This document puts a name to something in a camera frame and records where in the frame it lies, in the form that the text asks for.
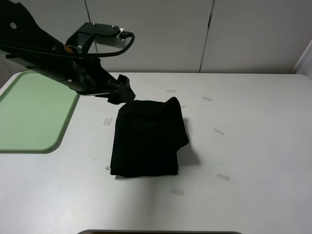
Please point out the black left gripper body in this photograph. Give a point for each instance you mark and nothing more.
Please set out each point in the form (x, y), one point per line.
(92, 80)

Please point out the black short sleeve t-shirt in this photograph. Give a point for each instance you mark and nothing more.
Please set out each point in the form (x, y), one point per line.
(148, 135)

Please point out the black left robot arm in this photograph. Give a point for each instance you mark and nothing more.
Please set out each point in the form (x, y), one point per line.
(26, 44)

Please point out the light green plastic tray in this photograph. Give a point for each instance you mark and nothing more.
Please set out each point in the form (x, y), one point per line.
(34, 113)

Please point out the clear tape piece left middle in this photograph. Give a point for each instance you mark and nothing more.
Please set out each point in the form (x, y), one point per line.
(107, 121)

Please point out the clear tape piece upper right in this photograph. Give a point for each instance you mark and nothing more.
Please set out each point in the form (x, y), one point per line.
(207, 98)

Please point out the clear tape piece right middle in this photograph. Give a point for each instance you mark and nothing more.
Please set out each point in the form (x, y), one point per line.
(218, 131)

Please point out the clear tape piece lower centre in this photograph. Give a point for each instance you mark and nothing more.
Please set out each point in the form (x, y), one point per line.
(177, 192)

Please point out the clear tape piece lower right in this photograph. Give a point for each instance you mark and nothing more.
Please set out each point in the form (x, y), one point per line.
(224, 177)

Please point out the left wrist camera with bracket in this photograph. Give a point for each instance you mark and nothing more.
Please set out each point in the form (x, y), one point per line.
(90, 33)

